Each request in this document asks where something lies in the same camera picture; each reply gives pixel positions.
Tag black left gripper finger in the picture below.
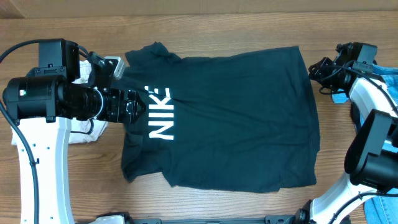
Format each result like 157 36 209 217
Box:
132 105 146 124
132 91 146 108

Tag black Nike t-shirt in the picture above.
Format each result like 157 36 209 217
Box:
119 42 320 193

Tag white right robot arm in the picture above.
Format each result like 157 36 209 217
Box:
264 42 397 223

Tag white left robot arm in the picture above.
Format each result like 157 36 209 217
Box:
1 39 146 223

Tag light blue crumpled cloth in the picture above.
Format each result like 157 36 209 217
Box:
331 93 349 104

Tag folded white beige pants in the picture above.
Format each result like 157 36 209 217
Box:
19 60 108 144

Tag blue denim jeans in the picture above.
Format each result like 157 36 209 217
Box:
351 63 398 224

